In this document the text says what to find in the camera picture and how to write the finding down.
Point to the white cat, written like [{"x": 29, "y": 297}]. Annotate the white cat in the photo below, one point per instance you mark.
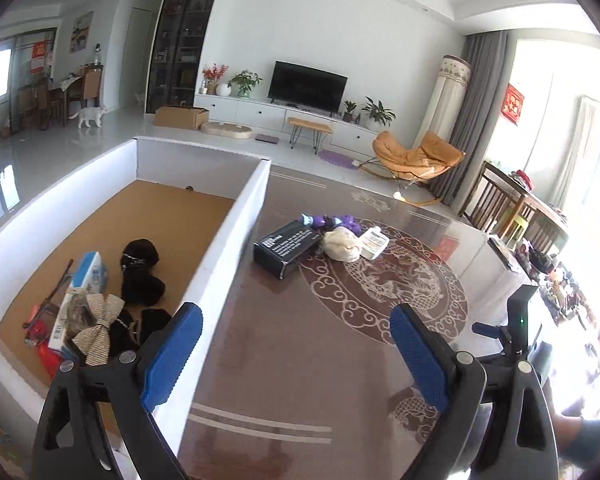
[{"x": 90, "y": 116}]

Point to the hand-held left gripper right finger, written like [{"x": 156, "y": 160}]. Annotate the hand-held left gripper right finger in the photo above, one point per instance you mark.
[{"x": 420, "y": 355}]

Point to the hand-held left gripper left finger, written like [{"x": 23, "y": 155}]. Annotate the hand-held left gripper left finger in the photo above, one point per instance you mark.
[{"x": 172, "y": 355}]

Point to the clear claw hair clip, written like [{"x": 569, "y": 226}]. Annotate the clear claw hair clip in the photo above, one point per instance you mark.
[{"x": 77, "y": 312}]

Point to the purple floor mat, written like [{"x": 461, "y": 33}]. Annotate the purple floor mat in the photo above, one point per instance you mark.
[{"x": 337, "y": 156}]

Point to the purple toy fish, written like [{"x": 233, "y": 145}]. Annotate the purple toy fish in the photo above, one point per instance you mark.
[{"x": 325, "y": 221}]

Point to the large white cardboard box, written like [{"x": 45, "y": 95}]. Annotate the large white cardboard box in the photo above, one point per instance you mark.
[{"x": 220, "y": 240}]

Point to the dark floor scale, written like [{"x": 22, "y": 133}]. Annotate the dark floor scale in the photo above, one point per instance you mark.
[{"x": 267, "y": 138}]

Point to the covered standing air conditioner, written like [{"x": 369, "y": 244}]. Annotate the covered standing air conditioner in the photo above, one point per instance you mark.
[{"x": 445, "y": 100}]

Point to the orange lounge chair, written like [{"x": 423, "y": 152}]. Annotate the orange lounge chair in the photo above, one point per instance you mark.
[{"x": 400, "y": 152}]

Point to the black television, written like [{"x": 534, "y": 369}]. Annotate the black television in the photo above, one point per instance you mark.
[{"x": 307, "y": 85}]

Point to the small potted plant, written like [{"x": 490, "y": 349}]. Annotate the small potted plant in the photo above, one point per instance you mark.
[{"x": 350, "y": 110}]

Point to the brown hair clip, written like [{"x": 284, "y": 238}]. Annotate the brown hair clip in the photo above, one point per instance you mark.
[{"x": 57, "y": 282}]

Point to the red door poster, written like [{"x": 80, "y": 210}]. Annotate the red door poster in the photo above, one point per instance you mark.
[{"x": 40, "y": 56}]

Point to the red flower arrangement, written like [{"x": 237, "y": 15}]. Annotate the red flower arrangement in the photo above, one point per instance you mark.
[{"x": 214, "y": 74}]

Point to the small white packet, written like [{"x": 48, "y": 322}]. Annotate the small white packet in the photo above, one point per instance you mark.
[{"x": 375, "y": 242}]

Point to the wooden slatted chair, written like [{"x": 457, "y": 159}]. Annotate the wooden slatted chair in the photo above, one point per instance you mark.
[{"x": 505, "y": 200}]

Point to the green potted plant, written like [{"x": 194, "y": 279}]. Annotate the green potted plant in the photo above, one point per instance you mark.
[{"x": 244, "y": 82}]

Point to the beige cat scratcher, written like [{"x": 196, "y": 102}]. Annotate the beige cat scratcher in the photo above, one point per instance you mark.
[{"x": 227, "y": 131}]

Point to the black product box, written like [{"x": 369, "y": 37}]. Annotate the black product box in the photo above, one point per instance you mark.
[{"x": 290, "y": 250}]

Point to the red snack packet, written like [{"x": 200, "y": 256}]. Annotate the red snack packet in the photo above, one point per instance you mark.
[{"x": 50, "y": 360}]

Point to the person's right forearm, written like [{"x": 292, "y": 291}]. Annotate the person's right forearm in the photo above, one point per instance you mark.
[{"x": 595, "y": 440}]

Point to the wooden stool with metal legs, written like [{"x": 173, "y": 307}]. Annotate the wooden stool with metal legs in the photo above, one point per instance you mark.
[{"x": 310, "y": 124}]

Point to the dark glass display cabinet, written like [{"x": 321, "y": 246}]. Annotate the dark glass display cabinet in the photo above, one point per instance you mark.
[{"x": 185, "y": 35}]

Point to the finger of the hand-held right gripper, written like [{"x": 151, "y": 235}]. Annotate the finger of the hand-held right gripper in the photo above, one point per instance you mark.
[
  {"x": 490, "y": 332},
  {"x": 500, "y": 356}
]

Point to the white television cabinet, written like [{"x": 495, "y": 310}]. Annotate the white television cabinet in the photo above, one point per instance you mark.
[{"x": 250, "y": 110}]

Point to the beige rhinestone bow clip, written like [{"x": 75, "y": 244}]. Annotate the beige rhinestone bow clip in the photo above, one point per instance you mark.
[{"x": 97, "y": 330}]

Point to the white sheer curtain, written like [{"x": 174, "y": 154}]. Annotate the white sheer curtain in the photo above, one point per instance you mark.
[{"x": 577, "y": 150}]

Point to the framed wall painting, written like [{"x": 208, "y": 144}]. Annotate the framed wall painting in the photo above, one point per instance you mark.
[{"x": 81, "y": 31}]

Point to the white round vase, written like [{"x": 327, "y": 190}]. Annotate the white round vase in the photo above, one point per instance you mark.
[{"x": 223, "y": 90}]

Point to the grey curtain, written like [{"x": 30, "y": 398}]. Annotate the grey curtain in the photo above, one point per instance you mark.
[{"x": 480, "y": 110}]

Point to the cream knitted cloth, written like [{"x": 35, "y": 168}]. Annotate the cream knitted cloth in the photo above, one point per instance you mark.
[{"x": 342, "y": 245}]

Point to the cluttered side table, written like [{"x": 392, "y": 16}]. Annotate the cluttered side table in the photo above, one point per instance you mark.
[{"x": 545, "y": 265}]

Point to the blue white ointment box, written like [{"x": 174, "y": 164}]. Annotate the blue white ointment box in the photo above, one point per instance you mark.
[{"x": 92, "y": 270}]

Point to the dining table with chairs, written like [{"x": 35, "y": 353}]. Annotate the dining table with chairs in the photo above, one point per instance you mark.
[{"x": 75, "y": 87}]

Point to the red wall hanging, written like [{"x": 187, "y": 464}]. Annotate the red wall hanging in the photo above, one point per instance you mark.
[{"x": 513, "y": 104}]

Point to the brown patterned desktop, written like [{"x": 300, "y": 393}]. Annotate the brown patterned desktop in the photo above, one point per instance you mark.
[{"x": 290, "y": 350}]

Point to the large leafy potted plant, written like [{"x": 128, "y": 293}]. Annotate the large leafy potted plant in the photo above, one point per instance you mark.
[{"x": 377, "y": 112}]

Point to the brown cardboard box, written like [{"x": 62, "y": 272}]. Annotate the brown cardboard box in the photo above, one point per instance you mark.
[{"x": 180, "y": 117}]

